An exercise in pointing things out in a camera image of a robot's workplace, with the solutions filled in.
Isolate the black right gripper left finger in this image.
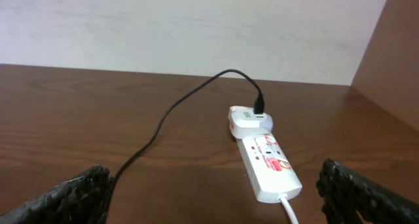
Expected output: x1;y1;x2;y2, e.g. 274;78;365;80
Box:
1;165;113;224

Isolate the white USB charger adapter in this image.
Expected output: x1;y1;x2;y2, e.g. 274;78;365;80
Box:
228;106;273;140

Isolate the black USB charging cable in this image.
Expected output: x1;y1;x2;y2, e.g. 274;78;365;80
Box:
107;69;266;192

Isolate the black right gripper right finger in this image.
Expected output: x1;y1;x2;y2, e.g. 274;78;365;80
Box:
316;159;418;224

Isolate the white power strip cord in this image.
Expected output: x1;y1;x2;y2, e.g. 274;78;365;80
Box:
278;193;301;224

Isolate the white power strip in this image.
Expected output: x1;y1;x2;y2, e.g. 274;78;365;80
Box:
234;132;302;204

